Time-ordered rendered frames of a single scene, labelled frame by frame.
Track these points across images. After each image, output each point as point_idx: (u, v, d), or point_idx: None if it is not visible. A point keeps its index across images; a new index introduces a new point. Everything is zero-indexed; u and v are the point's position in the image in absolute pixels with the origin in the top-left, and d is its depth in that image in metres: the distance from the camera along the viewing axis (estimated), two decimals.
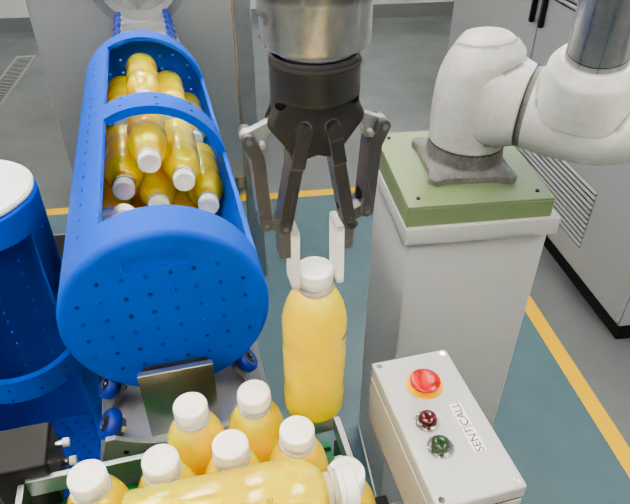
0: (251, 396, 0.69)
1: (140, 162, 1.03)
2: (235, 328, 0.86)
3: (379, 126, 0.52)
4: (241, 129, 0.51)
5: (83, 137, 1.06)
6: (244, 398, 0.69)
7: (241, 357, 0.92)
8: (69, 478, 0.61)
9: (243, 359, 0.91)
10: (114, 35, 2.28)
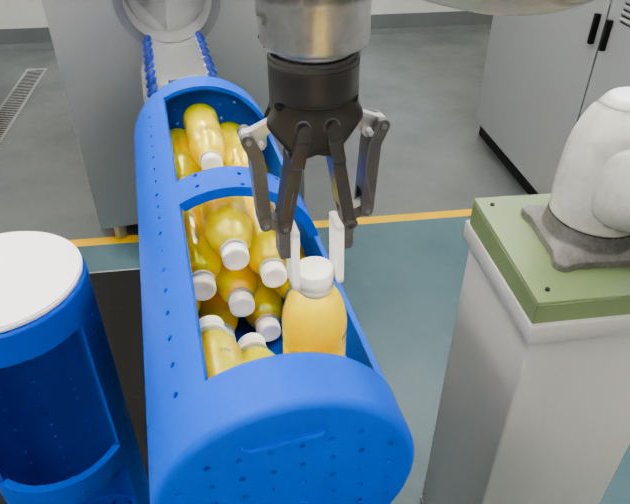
0: None
1: (225, 259, 0.84)
2: (369, 495, 0.67)
3: (378, 126, 0.52)
4: (240, 129, 0.51)
5: (154, 225, 0.87)
6: None
7: None
8: None
9: None
10: (146, 62, 2.09)
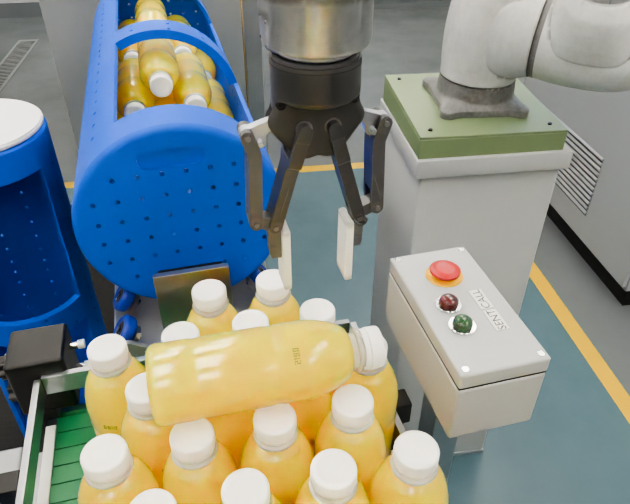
0: (270, 282, 0.69)
1: (152, 85, 1.03)
2: (250, 237, 0.86)
3: (381, 123, 0.52)
4: (240, 125, 0.50)
5: (95, 62, 1.06)
6: (263, 284, 0.68)
7: (255, 271, 0.91)
8: (89, 349, 0.60)
9: (257, 273, 0.91)
10: None
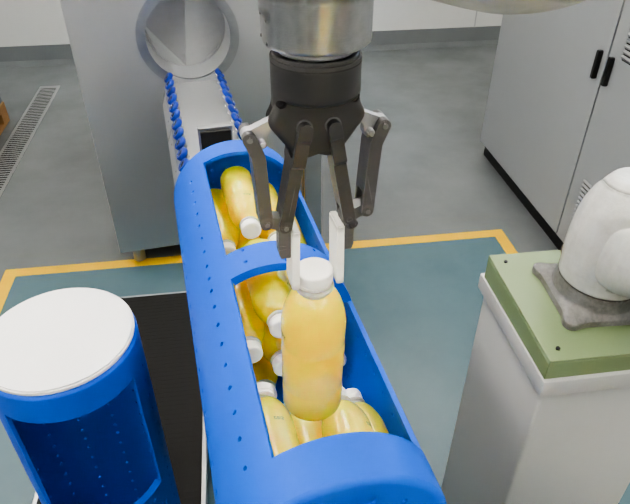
0: None
1: (272, 329, 0.94)
2: None
3: (379, 125, 0.52)
4: (242, 127, 0.51)
5: (207, 296, 0.98)
6: None
7: None
8: None
9: None
10: (170, 102, 2.19)
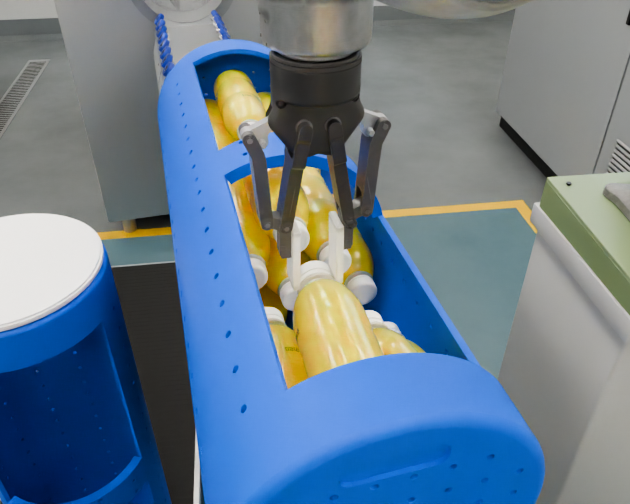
0: None
1: None
2: None
3: (379, 125, 0.52)
4: (242, 127, 0.51)
5: (193, 200, 0.73)
6: None
7: None
8: None
9: None
10: (160, 41, 1.94)
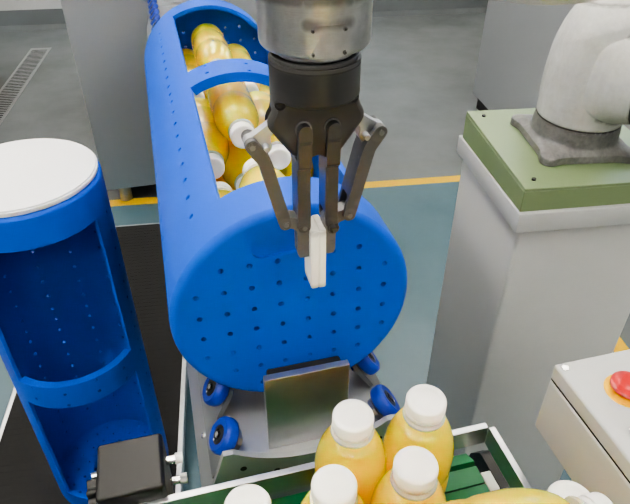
0: (425, 404, 0.57)
1: (233, 136, 0.91)
2: (366, 323, 0.74)
3: (252, 133, 0.52)
4: (382, 123, 0.53)
5: (166, 108, 0.94)
6: (417, 407, 0.56)
7: (364, 357, 0.79)
8: None
9: (366, 359, 0.79)
10: (152, 16, 2.15)
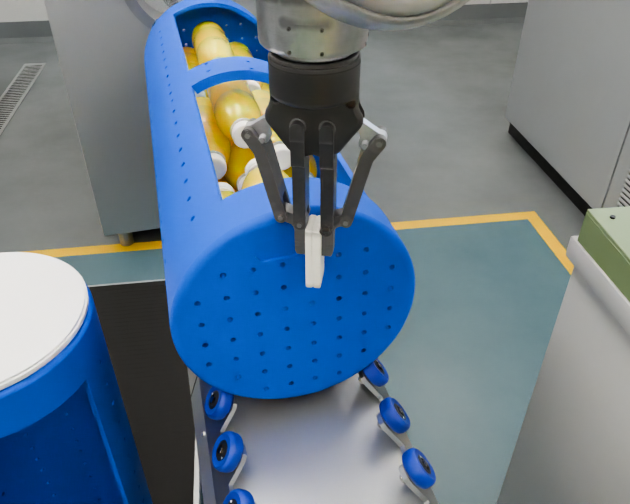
0: None
1: (235, 135, 0.89)
2: (373, 328, 0.72)
3: (258, 122, 0.54)
4: (384, 135, 0.51)
5: (167, 107, 0.92)
6: None
7: None
8: None
9: None
10: None
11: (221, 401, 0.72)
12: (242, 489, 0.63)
